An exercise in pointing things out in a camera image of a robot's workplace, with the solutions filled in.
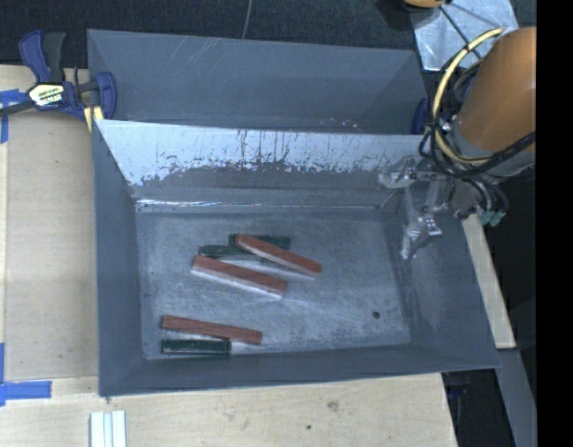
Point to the grey metal bin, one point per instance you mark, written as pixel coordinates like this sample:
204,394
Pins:
314,296

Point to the dark green flat block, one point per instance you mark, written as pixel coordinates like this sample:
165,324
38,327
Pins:
221,251
195,347
276,240

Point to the red-brown flat block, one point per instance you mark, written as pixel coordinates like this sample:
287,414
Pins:
239,275
211,329
279,254

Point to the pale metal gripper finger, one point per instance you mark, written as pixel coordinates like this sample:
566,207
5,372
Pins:
421,236
398,175

